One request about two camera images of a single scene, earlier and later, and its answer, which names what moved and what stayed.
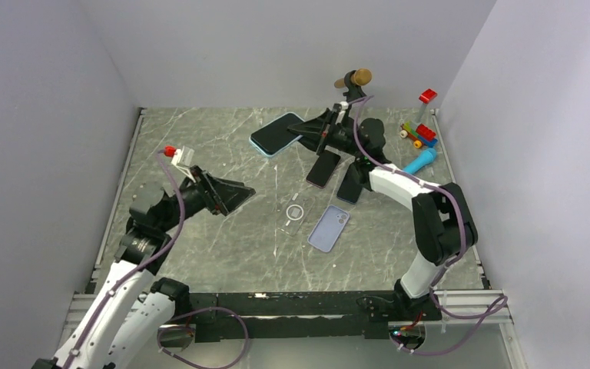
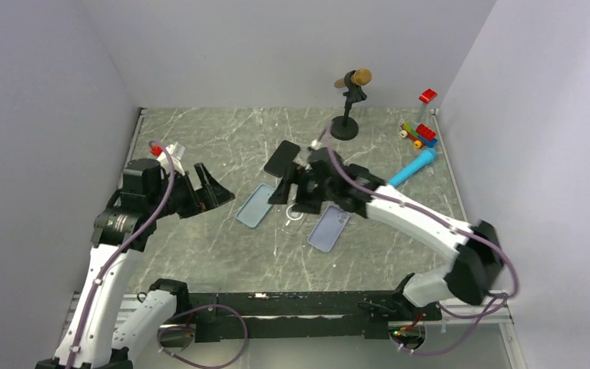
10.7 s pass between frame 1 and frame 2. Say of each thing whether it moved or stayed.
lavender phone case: stayed
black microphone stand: stayed
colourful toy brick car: stayed
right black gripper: moved
